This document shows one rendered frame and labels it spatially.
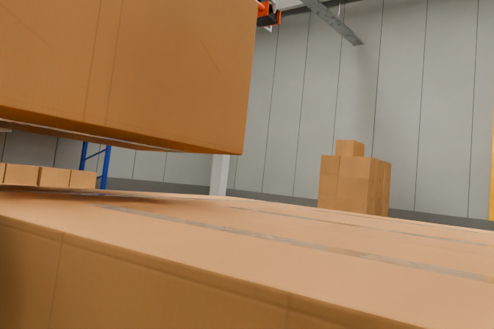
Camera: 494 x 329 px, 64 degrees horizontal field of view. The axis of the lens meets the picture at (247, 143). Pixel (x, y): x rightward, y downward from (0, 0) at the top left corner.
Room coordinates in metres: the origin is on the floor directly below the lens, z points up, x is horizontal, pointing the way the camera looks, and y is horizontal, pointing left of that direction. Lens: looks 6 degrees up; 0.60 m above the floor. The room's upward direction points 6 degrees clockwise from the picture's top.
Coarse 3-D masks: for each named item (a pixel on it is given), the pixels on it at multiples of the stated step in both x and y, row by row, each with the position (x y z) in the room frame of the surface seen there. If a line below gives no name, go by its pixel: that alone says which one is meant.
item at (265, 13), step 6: (270, 6) 1.29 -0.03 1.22; (258, 12) 1.29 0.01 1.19; (264, 12) 1.27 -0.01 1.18; (270, 12) 1.30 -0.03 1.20; (276, 12) 1.33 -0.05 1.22; (258, 18) 1.31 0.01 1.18; (264, 18) 1.30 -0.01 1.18; (270, 18) 1.30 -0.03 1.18; (276, 18) 1.33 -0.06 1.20; (264, 24) 1.35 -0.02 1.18; (270, 24) 1.34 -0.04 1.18; (276, 24) 1.34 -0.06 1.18
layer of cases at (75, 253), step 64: (0, 192) 0.69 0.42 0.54; (64, 192) 0.86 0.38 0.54; (128, 192) 1.13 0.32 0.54; (0, 256) 0.43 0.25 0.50; (64, 256) 0.37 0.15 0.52; (128, 256) 0.32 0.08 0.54; (192, 256) 0.31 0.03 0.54; (256, 256) 0.34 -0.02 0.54; (320, 256) 0.38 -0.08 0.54; (384, 256) 0.43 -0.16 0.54; (448, 256) 0.48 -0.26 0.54; (0, 320) 0.41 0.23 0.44; (64, 320) 0.36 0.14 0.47; (128, 320) 0.32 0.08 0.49; (192, 320) 0.28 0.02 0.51; (256, 320) 0.26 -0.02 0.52; (320, 320) 0.23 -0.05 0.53; (384, 320) 0.21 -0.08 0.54; (448, 320) 0.22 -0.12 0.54
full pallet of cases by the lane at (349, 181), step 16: (336, 144) 8.24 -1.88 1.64; (352, 144) 8.02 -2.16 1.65; (336, 160) 7.57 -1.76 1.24; (352, 160) 7.37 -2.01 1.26; (368, 160) 7.17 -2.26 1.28; (320, 176) 7.78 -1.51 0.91; (336, 176) 7.56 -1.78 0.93; (352, 176) 7.35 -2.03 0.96; (368, 176) 7.16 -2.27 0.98; (384, 176) 7.80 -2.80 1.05; (320, 192) 7.76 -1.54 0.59; (336, 192) 7.54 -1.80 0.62; (352, 192) 7.34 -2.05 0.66; (368, 192) 7.20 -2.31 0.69; (384, 192) 7.85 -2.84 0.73; (320, 208) 7.73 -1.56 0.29; (336, 208) 7.53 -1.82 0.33; (352, 208) 7.33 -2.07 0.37; (368, 208) 7.23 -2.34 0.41; (384, 208) 7.91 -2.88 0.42
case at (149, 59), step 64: (0, 0) 0.51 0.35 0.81; (64, 0) 0.58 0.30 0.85; (128, 0) 0.66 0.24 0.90; (192, 0) 0.78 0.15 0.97; (256, 0) 0.96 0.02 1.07; (0, 64) 0.52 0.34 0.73; (64, 64) 0.59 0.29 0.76; (128, 64) 0.68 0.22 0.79; (192, 64) 0.80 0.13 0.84; (64, 128) 0.74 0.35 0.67; (128, 128) 0.69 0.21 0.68; (192, 128) 0.82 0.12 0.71
